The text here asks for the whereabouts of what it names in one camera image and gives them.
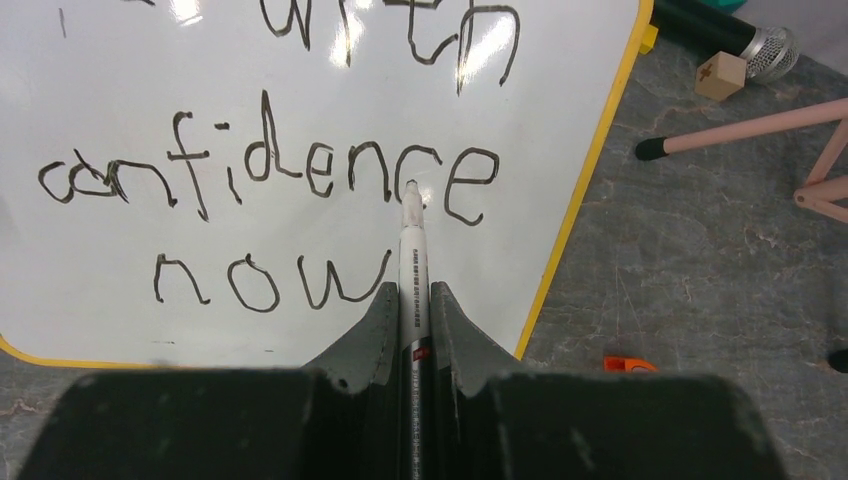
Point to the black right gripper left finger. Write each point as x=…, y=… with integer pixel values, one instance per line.
x=334, y=418

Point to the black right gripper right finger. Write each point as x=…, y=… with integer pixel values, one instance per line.
x=502, y=420

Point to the black whiteboard marker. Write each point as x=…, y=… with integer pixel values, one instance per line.
x=415, y=346

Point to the orange framed whiteboard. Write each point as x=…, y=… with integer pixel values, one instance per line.
x=219, y=183

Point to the orange lego brick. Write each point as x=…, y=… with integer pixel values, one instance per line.
x=621, y=364

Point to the pink tripod stand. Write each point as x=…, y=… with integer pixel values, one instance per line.
x=800, y=146

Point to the yellow block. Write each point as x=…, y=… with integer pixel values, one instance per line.
x=649, y=39

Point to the beige wooden block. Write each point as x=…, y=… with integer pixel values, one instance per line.
x=720, y=76

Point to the black microphone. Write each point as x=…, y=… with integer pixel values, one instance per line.
x=769, y=52

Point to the teal block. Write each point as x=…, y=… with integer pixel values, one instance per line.
x=726, y=6

